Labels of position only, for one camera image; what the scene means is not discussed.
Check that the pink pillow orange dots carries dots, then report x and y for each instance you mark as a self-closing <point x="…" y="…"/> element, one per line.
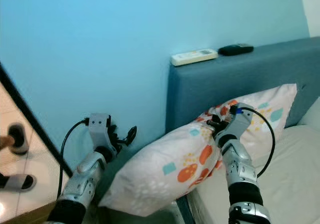
<point x="170" y="169"/>

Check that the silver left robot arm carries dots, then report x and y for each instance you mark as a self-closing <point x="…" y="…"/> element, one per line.
<point x="87" y="179"/>

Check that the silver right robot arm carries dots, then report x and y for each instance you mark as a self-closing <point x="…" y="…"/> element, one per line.
<point x="237" y="169"/>

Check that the white remote control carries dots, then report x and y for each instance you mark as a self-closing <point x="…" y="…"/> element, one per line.
<point x="194" y="57"/>

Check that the black remote control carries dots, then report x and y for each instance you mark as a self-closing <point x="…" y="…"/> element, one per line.
<point x="236" y="49"/>

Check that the beige bed mattress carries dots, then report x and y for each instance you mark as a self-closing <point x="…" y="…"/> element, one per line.
<point x="295" y="169"/>

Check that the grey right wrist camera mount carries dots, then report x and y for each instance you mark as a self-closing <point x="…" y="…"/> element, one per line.
<point x="237" y="124"/>

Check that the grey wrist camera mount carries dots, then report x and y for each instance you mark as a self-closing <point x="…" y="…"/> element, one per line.
<point x="237" y="124"/>
<point x="100" y="126"/>

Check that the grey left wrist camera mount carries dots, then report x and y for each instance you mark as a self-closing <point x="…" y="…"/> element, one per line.
<point x="100" y="126"/>

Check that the dark blue upholstered bed frame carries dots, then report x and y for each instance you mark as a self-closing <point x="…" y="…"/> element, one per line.
<point x="240" y="78"/>

